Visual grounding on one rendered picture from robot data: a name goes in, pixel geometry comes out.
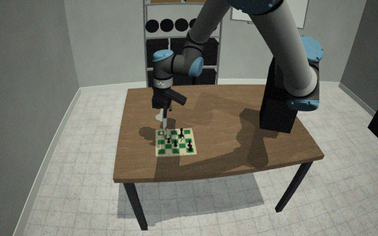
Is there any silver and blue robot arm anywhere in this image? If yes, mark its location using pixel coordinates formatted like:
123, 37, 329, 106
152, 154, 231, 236
152, 0, 324, 111

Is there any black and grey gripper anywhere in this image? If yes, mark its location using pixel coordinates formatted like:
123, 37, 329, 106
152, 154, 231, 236
152, 85, 172, 130

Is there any green and cream chessboard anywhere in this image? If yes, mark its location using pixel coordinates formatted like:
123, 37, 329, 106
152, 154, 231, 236
156, 128, 197, 157

